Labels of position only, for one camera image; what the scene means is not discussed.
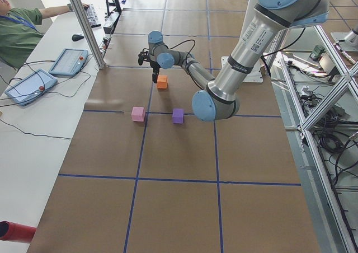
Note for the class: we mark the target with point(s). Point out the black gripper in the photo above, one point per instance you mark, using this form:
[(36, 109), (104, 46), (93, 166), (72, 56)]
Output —
[(154, 66)]

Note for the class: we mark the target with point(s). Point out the orange foam cube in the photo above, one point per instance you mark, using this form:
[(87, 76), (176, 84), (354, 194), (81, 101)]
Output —
[(162, 82)]

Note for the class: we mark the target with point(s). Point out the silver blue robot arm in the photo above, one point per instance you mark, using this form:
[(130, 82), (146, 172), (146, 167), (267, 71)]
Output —
[(217, 97)]

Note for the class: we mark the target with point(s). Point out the person's hand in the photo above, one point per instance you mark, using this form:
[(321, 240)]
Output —
[(85, 6)]

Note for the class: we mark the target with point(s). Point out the pink foam cube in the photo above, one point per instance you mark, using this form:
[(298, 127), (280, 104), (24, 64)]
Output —
[(138, 114)]

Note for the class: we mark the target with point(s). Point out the purple foam cube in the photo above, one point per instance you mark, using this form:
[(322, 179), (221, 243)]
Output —
[(178, 116)]

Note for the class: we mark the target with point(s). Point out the far blue teach pendant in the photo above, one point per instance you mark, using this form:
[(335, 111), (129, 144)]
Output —
[(69, 62)]

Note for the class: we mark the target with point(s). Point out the blue teach pendant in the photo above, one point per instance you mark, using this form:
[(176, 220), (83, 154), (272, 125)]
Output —
[(32, 87), (69, 62)]

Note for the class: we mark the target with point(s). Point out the black computer mouse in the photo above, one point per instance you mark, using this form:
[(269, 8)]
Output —
[(77, 37)]

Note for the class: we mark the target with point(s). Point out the black keyboard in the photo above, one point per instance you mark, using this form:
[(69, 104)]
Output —
[(92, 16)]

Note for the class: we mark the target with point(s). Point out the brown paper table cover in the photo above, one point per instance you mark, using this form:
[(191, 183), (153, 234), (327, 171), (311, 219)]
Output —
[(155, 186)]

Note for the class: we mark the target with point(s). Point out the near blue teach pendant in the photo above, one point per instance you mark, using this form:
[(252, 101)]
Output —
[(32, 87)]

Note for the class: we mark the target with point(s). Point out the person in green shirt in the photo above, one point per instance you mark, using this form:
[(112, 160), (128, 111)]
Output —
[(19, 35)]

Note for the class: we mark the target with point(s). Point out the red cylinder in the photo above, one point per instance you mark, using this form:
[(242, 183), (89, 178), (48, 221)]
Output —
[(16, 232)]

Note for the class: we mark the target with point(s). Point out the aluminium frame post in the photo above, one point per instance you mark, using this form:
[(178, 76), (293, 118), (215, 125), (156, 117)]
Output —
[(88, 33)]

